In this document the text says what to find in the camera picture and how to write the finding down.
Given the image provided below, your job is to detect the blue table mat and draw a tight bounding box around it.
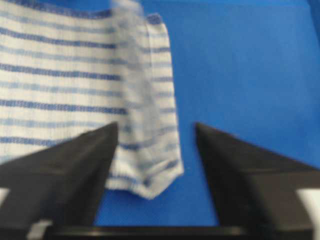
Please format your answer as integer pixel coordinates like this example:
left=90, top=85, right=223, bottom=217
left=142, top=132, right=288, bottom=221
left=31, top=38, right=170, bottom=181
left=95, top=0, right=320, bottom=226

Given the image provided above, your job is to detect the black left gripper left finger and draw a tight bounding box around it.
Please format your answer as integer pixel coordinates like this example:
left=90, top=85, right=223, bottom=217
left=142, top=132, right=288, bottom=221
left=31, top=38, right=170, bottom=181
left=0, top=122, right=118, bottom=240

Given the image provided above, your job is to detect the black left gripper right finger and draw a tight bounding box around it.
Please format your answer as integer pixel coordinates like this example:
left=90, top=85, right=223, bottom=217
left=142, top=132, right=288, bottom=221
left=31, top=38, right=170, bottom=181
left=195, top=122, right=320, bottom=240

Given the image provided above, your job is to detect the blue white striped towel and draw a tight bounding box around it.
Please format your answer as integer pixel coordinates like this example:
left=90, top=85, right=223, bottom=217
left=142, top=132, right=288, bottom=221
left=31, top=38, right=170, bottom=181
left=0, top=0, right=184, bottom=199

